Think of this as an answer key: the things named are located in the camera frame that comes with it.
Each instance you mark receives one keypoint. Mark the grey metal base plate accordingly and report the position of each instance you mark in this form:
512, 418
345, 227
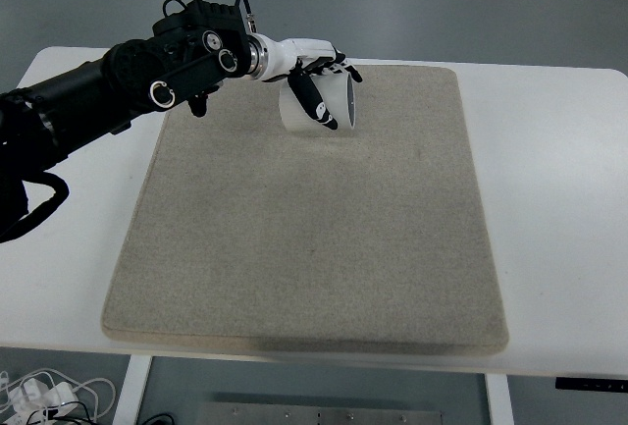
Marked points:
258, 413

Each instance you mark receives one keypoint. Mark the black table control panel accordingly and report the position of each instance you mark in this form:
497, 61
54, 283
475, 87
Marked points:
591, 384

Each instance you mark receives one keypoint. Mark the white table leg left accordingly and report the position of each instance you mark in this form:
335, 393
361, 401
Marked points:
132, 391

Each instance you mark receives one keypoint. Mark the white ribbed cup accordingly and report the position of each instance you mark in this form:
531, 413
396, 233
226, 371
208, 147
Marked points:
318, 105

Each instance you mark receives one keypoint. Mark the grey felt mat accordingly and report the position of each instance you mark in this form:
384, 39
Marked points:
246, 237

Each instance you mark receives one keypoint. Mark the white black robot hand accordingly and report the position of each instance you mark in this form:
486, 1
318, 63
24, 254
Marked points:
276, 61

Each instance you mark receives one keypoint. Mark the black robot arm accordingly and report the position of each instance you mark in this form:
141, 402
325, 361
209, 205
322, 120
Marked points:
189, 54

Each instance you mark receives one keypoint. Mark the white table leg right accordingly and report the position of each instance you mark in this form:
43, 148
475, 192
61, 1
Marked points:
499, 400

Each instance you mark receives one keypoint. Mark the white power strip with cables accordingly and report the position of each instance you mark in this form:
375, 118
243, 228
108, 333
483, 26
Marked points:
48, 396

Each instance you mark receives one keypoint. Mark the white table leg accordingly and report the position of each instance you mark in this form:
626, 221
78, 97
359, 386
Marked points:
132, 391
499, 400

